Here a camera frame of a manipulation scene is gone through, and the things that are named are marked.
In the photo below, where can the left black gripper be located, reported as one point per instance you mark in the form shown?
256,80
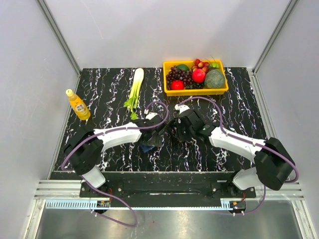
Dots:
156,141

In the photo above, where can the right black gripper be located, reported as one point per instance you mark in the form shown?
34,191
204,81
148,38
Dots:
181,137

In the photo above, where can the blue leather card holder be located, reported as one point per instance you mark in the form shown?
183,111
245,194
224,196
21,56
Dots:
146,148

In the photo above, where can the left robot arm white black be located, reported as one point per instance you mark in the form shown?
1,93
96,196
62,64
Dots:
84,149

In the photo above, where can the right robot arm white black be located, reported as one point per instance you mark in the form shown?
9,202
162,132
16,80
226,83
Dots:
272,162

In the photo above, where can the celery stalk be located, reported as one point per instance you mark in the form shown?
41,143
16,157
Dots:
132,103

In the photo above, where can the dark blueberry cluster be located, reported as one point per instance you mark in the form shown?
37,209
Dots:
194,86

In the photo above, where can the red apple front left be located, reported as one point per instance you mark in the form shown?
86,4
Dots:
177,85

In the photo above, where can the purple grape bunch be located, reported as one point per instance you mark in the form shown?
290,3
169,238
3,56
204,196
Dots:
177,74

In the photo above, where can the yellow plastic fruit bin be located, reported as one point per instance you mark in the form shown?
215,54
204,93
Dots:
199,92

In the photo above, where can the red pink peach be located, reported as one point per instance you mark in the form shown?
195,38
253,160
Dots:
198,76

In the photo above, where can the green netted melon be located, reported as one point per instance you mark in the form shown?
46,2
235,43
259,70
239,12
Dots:
214,79

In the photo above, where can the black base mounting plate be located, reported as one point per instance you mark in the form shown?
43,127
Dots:
208,189

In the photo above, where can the green avocado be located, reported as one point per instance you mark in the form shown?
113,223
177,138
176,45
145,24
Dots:
183,67

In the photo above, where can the red cherry cluster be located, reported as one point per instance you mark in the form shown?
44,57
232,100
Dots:
203,65

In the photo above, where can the green apple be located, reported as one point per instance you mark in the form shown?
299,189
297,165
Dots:
214,66

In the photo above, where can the yellow juice bottle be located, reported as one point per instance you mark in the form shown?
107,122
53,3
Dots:
78,106

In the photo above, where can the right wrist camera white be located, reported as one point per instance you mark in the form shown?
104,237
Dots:
181,108

